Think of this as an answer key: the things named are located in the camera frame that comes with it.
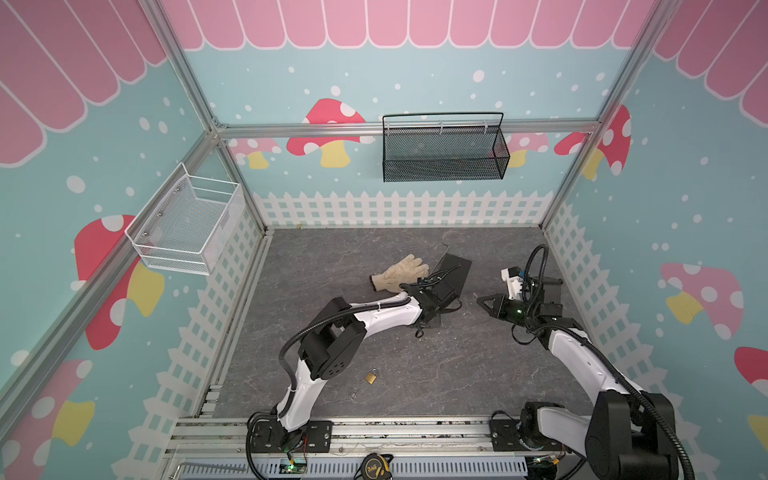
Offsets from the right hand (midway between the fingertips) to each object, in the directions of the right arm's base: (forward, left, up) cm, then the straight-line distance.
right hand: (478, 299), depth 84 cm
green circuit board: (-38, +49, -15) cm, 64 cm away
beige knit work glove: (+19, +19, -12) cm, 29 cm away
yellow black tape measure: (-38, +28, -10) cm, 48 cm away
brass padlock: (-17, +30, -12) cm, 37 cm away
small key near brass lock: (-22, +35, -13) cm, 44 cm away
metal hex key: (+27, +6, -13) cm, 30 cm away
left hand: (-1, +14, -12) cm, 19 cm away
